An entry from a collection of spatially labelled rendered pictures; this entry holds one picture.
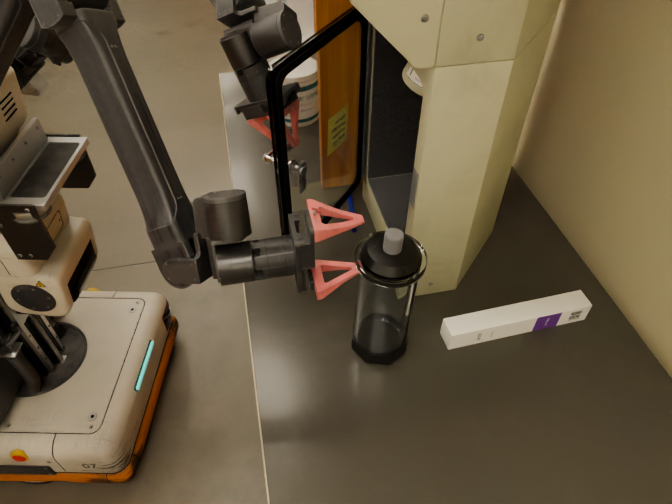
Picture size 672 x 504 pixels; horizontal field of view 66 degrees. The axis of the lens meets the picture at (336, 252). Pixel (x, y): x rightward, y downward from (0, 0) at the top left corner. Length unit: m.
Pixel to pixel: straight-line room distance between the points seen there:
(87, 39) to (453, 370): 0.74
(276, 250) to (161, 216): 0.16
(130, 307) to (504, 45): 1.56
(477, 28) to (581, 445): 0.63
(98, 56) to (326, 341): 0.57
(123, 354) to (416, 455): 1.22
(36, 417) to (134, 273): 0.87
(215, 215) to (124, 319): 1.29
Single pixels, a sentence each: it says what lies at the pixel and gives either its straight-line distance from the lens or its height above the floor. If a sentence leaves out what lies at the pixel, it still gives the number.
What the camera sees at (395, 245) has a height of 1.20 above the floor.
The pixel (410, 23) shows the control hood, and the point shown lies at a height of 1.47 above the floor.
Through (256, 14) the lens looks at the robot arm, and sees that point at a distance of 0.89.
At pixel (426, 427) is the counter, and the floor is 0.94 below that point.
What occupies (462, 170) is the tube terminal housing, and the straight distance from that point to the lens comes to 0.84.
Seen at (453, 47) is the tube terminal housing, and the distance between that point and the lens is 0.72.
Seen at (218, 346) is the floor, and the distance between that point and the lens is 2.13.
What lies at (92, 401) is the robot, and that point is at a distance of 1.80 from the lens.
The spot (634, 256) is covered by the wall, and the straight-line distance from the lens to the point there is 1.12.
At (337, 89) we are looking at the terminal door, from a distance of 0.95.
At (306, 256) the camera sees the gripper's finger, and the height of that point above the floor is 1.23.
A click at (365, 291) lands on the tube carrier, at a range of 0.79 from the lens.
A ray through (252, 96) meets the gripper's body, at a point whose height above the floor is 1.29.
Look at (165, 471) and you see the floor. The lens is 1.93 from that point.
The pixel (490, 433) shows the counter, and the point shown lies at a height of 0.94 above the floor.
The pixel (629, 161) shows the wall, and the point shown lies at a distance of 1.10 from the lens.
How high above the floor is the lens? 1.72
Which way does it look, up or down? 46 degrees down
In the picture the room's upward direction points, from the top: straight up
